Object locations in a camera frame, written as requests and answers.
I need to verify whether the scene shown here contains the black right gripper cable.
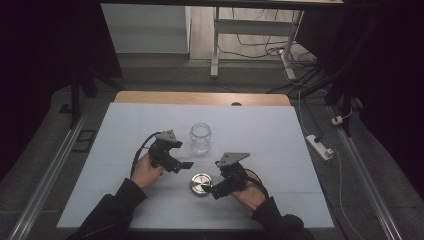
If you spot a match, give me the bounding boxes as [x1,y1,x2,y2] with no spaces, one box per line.
[245,167,270,200]

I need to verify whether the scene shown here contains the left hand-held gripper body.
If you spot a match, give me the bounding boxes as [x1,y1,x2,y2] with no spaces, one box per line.
[147,129,183,174]

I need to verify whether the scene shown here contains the black metal stand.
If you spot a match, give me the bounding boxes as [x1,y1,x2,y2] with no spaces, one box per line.
[286,64,363,138]
[67,64,125,130]

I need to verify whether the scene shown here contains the aluminium floor rail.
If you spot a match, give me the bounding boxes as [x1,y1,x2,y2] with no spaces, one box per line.
[7,107,92,240]
[328,105,404,240]

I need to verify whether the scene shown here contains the long white cable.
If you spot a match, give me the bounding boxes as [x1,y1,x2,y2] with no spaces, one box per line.
[297,90,367,240]

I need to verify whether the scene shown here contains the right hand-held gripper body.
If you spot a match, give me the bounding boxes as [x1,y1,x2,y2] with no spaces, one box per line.
[211,152,251,201]

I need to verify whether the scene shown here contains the grey cabinet panel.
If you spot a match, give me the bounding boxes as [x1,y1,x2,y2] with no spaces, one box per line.
[100,3,191,55]

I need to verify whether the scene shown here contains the clear glass jar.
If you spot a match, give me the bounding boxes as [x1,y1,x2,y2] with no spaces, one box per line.
[189,122,213,156]

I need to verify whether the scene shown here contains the round silver metal lid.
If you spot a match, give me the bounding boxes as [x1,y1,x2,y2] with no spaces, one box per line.
[190,172,214,197]

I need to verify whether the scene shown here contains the black floor cables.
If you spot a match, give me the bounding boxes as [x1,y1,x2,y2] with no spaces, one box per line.
[218,8,323,95]

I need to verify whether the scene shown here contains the white desk frame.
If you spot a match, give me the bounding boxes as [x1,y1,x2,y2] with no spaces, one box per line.
[209,6,305,81]

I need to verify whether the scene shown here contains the wooden table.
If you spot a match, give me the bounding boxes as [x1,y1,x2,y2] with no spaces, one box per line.
[114,90,292,107]

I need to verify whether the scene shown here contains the person's left hand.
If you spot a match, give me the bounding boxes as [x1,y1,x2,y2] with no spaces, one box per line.
[130,153,166,191]

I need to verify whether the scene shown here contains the person's right hand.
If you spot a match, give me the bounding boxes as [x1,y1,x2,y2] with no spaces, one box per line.
[231,169,268,213]

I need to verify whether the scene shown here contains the pale blue table mat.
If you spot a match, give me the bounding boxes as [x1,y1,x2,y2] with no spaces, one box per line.
[56,102,335,231]

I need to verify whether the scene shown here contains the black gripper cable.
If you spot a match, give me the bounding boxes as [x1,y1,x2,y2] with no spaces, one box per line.
[129,131,163,178]
[245,167,270,200]

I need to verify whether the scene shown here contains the white power strip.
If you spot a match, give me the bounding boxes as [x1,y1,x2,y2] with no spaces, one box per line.
[305,134,335,162]

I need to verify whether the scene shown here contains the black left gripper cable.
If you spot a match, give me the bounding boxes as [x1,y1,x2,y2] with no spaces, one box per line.
[129,131,163,178]

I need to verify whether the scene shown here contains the black rectangular floor frame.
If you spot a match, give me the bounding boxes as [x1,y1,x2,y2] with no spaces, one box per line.
[71,129,98,154]

